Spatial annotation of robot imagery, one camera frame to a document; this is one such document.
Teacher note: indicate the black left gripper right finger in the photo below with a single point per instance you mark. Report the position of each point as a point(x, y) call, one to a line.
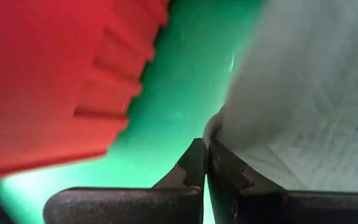
point(291, 210)

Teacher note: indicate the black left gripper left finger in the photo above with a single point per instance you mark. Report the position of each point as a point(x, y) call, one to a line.
point(120, 207)

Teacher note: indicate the dark green garment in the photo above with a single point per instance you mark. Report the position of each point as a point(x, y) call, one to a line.
point(306, 93)

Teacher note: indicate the red plastic laundry basket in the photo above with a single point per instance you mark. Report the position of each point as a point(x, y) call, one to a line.
point(42, 77)

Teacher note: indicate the green table mat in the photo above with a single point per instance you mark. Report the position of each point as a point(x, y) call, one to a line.
point(182, 77)

